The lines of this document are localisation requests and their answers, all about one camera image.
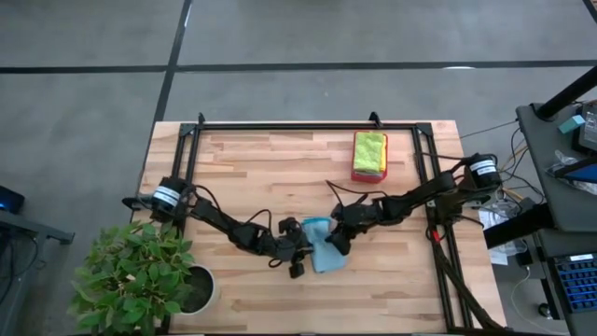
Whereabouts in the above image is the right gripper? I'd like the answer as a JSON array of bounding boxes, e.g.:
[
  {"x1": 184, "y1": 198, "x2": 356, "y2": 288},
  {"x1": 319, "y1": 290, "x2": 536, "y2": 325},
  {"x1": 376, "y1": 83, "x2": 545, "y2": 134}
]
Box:
[{"x1": 329, "y1": 204, "x2": 382, "y2": 257}]

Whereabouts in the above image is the dark tablet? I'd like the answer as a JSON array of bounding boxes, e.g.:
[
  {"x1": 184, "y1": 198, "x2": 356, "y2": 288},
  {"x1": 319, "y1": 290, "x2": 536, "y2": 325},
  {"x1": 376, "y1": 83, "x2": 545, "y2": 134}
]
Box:
[{"x1": 554, "y1": 158, "x2": 597, "y2": 184}]

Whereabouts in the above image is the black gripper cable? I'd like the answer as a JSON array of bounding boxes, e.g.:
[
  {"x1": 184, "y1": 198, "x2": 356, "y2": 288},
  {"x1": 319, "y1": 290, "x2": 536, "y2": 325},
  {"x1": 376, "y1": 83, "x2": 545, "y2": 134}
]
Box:
[
  {"x1": 193, "y1": 184, "x2": 281, "y2": 268},
  {"x1": 325, "y1": 179, "x2": 391, "y2": 209}
]

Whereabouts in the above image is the pink plastic bin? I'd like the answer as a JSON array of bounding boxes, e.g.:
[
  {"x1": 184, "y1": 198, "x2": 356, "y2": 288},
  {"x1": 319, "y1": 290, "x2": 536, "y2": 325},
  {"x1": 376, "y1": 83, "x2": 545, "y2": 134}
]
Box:
[{"x1": 350, "y1": 130, "x2": 390, "y2": 184}]

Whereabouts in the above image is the black diagonal pole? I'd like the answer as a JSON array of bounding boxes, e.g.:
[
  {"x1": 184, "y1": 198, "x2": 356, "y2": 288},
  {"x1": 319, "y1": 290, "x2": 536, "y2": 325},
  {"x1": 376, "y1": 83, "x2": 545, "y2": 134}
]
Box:
[{"x1": 535, "y1": 64, "x2": 597, "y2": 120}]

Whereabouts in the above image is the grey equipment cart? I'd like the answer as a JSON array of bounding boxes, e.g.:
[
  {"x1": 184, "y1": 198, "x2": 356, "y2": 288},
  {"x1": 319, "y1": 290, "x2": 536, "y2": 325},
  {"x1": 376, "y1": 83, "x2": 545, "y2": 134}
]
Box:
[{"x1": 515, "y1": 100, "x2": 597, "y2": 234}]

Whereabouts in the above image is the grey metal stand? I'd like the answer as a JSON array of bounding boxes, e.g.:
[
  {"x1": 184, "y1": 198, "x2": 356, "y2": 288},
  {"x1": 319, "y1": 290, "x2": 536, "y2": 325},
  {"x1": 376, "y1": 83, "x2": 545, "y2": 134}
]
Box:
[{"x1": 0, "y1": 209, "x2": 75, "y2": 336}]

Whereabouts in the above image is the white plant pot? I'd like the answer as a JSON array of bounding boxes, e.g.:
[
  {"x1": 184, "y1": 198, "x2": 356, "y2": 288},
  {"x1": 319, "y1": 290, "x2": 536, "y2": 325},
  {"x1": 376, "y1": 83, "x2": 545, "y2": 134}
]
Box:
[{"x1": 179, "y1": 263, "x2": 216, "y2": 316}]

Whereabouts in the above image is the black aluminium table frame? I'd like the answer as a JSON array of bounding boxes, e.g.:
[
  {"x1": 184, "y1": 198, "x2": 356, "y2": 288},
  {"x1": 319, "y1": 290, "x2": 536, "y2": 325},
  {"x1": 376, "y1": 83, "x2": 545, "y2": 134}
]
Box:
[{"x1": 168, "y1": 111, "x2": 472, "y2": 333}]

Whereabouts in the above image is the green leafy plant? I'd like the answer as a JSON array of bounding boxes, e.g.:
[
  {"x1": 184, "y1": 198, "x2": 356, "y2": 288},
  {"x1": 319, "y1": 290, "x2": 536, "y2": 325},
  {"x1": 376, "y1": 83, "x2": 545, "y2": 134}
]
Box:
[{"x1": 67, "y1": 221, "x2": 197, "y2": 336}]

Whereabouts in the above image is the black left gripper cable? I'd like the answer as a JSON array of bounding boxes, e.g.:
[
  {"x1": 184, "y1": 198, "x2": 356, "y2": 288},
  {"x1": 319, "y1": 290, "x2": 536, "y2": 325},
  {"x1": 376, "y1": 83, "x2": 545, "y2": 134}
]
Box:
[{"x1": 193, "y1": 184, "x2": 281, "y2": 268}]

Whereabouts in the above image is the lime green microfiber towel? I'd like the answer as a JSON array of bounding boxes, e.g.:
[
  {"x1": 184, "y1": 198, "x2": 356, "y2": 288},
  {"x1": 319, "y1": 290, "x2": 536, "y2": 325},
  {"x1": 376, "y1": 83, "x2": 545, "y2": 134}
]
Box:
[{"x1": 353, "y1": 132, "x2": 386, "y2": 175}]

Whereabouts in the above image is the light blue microfiber towel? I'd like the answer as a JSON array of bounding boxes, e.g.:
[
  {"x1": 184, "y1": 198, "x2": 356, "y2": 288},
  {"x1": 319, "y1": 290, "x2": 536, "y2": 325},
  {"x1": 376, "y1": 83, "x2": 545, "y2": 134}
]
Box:
[{"x1": 300, "y1": 216, "x2": 349, "y2": 274}]

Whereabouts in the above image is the black cart beam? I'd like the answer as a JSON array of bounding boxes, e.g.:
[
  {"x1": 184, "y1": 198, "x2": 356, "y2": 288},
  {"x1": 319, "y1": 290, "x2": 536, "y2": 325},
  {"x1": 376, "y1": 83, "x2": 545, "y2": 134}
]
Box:
[{"x1": 482, "y1": 203, "x2": 554, "y2": 248}]

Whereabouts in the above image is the black sleeved cable bundle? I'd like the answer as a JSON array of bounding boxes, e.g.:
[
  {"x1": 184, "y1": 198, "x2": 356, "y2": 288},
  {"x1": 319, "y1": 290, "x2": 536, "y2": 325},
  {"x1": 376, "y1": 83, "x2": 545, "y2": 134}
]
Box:
[{"x1": 431, "y1": 228, "x2": 507, "y2": 333}]

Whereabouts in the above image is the blue-lit black device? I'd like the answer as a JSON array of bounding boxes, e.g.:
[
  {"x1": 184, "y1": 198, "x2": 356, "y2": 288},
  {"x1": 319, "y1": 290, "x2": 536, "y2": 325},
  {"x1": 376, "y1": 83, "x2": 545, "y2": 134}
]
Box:
[{"x1": 0, "y1": 185, "x2": 25, "y2": 216}]

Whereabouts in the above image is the blue-lit keyboard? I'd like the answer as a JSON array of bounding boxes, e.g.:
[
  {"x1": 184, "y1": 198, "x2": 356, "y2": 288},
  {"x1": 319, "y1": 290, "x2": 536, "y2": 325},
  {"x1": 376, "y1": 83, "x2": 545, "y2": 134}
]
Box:
[{"x1": 549, "y1": 254, "x2": 597, "y2": 323}]

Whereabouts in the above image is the teal small box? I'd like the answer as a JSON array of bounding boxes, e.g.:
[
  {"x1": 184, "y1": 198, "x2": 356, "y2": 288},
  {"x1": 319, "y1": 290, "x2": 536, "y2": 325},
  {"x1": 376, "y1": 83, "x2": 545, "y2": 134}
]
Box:
[{"x1": 558, "y1": 115, "x2": 587, "y2": 135}]

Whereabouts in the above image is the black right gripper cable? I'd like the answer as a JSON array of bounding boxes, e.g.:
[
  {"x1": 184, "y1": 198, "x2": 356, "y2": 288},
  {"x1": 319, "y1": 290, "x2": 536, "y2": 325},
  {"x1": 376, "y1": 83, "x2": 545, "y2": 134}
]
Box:
[{"x1": 325, "y1": 179, "x2": 391, "y2": 209}]

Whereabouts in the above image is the white paper sheet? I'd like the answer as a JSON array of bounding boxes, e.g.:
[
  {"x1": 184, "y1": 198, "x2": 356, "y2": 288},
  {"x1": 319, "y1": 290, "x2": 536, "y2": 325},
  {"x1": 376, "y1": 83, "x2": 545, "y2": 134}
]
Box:
[{"x1": 479, "y1": 204, "x2": 519, "y2": 267}]

